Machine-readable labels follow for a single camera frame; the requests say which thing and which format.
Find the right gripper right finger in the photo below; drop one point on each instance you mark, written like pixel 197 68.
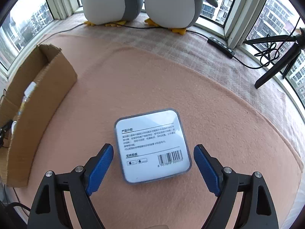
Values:
pixel 256 210

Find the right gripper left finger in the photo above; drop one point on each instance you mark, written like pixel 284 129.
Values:
pixel 49 208

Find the white square plastic case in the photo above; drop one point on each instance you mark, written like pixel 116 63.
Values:
pixel 152 146

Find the pink felt mat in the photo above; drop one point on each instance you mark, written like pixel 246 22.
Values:
pixel 126 71

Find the brown cardboard box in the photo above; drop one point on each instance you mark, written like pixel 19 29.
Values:
pixel 21 135

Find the large plush penguin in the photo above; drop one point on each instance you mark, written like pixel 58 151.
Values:
pixel 111 12

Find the small plush penguin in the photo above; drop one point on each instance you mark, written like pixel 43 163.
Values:
pixel 175 15

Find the black inline cable hub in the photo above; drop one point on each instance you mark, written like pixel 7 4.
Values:
pixel 221 47

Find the black camera tripod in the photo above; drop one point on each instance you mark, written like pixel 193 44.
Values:
pixel 272 52

